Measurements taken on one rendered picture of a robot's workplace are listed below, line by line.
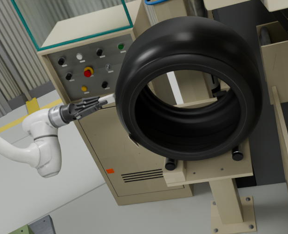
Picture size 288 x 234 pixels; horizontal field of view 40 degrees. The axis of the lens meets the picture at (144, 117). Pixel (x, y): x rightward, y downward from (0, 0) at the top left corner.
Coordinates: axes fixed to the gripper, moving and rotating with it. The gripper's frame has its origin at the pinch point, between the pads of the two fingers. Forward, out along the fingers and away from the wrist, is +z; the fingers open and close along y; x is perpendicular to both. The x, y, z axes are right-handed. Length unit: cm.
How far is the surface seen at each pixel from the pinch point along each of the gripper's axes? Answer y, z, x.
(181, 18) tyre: 10.0, 38.6, -16.6
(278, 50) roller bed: 20, 67, 15
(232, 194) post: 27, 20, 100
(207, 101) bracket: 25, 31, 32
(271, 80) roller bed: 20, 61, 29
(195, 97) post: 27.2, 25.9, 29.7
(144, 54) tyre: -7.5, 25.7, -16.6
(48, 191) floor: 77, -131, 106
